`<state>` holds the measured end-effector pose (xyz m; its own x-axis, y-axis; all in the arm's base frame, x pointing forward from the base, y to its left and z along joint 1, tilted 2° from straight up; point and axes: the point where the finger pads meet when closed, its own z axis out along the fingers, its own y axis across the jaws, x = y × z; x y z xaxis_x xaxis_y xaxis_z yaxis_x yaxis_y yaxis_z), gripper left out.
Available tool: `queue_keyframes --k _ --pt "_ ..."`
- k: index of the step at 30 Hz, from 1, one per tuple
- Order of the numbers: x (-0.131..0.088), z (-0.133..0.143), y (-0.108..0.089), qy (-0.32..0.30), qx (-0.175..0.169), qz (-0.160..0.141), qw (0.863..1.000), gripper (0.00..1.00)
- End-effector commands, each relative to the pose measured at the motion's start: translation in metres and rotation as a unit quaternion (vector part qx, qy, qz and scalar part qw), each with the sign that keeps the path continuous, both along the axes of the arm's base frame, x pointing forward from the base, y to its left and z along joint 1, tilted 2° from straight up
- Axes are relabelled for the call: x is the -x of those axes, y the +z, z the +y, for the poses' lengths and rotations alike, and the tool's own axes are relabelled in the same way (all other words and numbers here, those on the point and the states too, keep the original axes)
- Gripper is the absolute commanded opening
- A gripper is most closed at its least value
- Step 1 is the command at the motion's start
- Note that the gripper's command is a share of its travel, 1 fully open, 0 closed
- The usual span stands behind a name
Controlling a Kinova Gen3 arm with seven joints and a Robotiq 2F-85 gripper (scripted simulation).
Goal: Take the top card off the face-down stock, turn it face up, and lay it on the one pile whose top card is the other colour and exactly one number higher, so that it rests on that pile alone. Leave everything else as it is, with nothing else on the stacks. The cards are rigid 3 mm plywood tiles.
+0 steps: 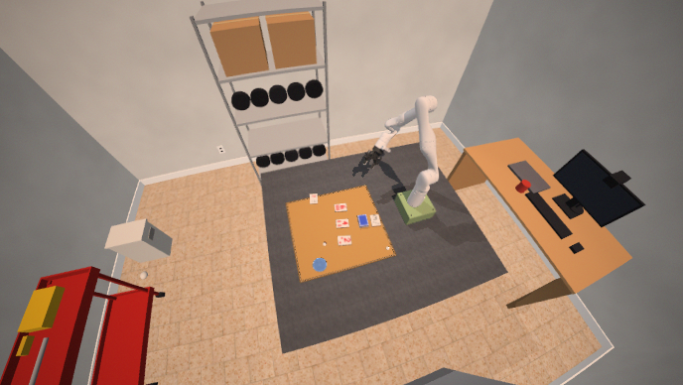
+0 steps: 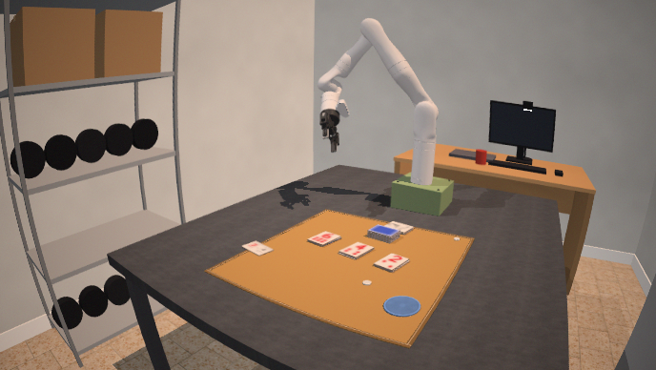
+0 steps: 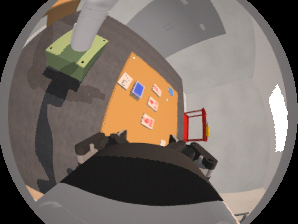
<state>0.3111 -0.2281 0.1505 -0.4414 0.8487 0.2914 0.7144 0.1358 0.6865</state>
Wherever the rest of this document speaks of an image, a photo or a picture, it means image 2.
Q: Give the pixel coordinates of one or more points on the blue round disc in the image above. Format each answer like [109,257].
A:
[401,306]

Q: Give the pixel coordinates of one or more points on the white card with red markings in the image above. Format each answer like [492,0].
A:
[323,238]

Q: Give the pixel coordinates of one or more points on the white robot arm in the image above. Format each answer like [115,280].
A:
[425,113]

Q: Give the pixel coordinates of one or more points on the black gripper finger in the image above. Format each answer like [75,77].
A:
[325,127]
[336,141]

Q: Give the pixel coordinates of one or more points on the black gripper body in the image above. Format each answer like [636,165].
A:
[333,115]

